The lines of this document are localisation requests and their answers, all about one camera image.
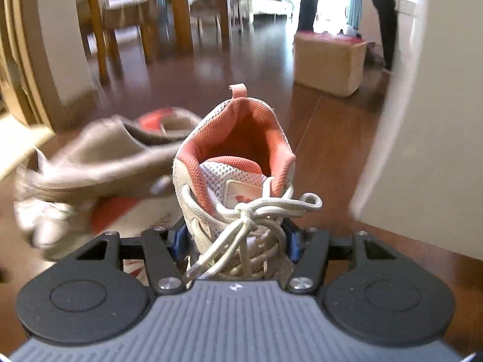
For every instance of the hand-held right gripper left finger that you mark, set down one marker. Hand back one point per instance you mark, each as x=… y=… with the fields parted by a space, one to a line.
x=177 y=243

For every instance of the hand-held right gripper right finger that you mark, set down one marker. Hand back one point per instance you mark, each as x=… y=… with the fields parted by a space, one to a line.
x=293 y=245

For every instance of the white pink mesh sneaker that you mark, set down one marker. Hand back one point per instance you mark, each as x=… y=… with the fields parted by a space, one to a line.
x=241 y=181

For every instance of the beige white loafer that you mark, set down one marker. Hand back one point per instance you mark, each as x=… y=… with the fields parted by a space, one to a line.
x=113 y=158

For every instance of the red white printed slipper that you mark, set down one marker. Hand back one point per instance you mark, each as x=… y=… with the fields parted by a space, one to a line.
x=124 y=211

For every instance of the cardboard box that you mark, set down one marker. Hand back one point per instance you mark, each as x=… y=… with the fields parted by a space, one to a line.
x=328 y=68

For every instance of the white cabinet door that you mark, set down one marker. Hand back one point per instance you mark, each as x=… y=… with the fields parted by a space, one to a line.
x=434 y=120

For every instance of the wooden dining table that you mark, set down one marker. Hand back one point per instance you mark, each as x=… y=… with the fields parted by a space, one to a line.
x=181 y=7

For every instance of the wooden chair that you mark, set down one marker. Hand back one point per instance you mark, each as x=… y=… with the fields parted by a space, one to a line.
x=94 y=15

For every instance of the wooden door frame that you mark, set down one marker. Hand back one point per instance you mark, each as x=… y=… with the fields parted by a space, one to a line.
x=22 y=45

